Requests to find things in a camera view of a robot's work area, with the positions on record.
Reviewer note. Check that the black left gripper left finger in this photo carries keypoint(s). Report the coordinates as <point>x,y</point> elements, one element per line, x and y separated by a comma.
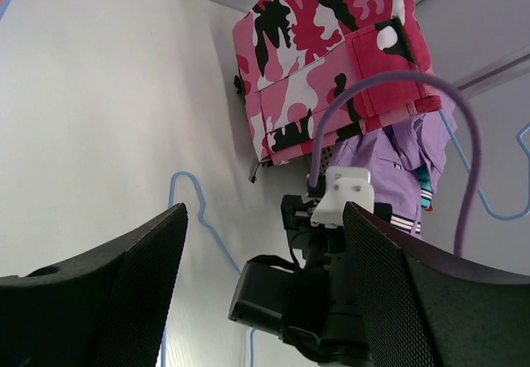
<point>105,307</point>

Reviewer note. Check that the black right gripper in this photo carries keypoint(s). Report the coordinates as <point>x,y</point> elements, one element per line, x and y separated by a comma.
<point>309,302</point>

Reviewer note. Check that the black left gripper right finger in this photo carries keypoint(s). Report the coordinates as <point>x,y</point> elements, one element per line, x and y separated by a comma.
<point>423,306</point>

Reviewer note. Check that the blue hanger with purple trousers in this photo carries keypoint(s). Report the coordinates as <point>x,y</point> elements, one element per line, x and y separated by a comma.
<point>222,246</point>

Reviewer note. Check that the purple trousers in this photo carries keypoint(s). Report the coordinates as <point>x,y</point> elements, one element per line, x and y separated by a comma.
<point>392,155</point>

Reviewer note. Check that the teal trousers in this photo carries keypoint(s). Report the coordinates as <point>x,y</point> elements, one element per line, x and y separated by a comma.
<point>426,191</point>

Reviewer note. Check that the white plastic mesh basket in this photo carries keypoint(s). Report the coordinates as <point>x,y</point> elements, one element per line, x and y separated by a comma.
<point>325,157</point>

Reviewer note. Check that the empty light blue hanger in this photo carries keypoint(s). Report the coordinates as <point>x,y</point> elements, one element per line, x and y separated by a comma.
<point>496,171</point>

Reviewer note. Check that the pink floral trousers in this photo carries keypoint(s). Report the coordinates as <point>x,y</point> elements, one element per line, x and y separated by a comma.
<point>295,57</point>

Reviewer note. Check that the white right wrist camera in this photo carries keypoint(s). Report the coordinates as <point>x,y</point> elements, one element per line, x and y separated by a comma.
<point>343,185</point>

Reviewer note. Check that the right aluminium frame post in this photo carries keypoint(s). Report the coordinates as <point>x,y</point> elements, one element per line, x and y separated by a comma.
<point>477,44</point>

